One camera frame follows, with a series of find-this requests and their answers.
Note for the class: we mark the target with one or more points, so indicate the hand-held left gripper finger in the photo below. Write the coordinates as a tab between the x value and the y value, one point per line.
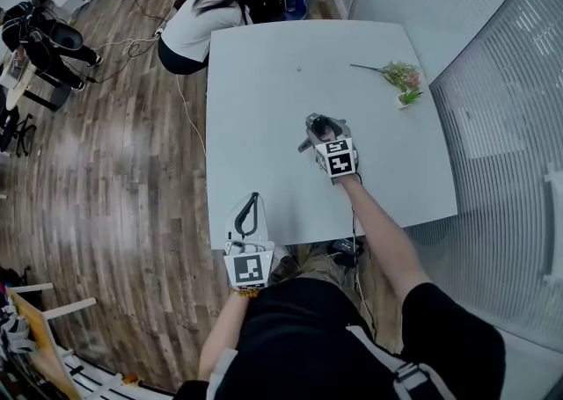
261	224
231	227

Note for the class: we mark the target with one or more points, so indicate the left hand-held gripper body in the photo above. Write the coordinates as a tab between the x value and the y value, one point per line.
248	268

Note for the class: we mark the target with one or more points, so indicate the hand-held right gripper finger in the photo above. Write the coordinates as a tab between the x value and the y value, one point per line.
339	130
319	128

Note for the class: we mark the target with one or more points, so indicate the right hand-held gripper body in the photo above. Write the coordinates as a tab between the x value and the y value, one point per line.
341	163

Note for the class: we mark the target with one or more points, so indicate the person's right forearm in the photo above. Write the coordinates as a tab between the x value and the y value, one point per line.
378	235

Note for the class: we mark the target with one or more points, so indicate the person's left forearm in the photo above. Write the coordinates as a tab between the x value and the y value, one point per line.
220	336

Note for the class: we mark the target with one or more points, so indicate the person's khaki trousers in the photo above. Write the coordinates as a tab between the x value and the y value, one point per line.
314	268

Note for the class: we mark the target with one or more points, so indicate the small white potted plant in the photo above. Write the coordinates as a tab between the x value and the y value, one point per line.
407	99

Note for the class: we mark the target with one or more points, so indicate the artificial flower sprig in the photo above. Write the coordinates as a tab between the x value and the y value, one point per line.
402	73

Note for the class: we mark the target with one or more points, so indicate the black box device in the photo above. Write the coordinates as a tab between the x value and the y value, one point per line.
345	249

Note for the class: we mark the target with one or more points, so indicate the person's black shirt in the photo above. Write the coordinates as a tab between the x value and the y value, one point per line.
308	336

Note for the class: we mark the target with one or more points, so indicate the small orange object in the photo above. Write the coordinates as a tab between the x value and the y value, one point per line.
131	378

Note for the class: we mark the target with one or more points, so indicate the white window blinds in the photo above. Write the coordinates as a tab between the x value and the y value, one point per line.
506	104

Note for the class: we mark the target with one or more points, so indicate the white power strip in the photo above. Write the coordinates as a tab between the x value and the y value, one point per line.
159	31

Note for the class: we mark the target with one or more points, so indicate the white slatted shelf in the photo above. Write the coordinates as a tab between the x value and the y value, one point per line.
88	383

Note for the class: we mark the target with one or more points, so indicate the wooden board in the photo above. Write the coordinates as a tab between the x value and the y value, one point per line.
44	345

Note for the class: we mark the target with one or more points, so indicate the white paper sign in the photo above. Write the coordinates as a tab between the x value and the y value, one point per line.
555	222

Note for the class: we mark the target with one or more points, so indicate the black office chair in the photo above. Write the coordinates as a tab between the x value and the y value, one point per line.
11	125

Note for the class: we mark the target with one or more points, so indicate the wooden table black legs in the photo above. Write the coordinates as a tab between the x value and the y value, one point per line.
17	86

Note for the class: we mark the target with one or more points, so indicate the white wooden frame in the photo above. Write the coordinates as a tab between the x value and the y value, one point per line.
72	306

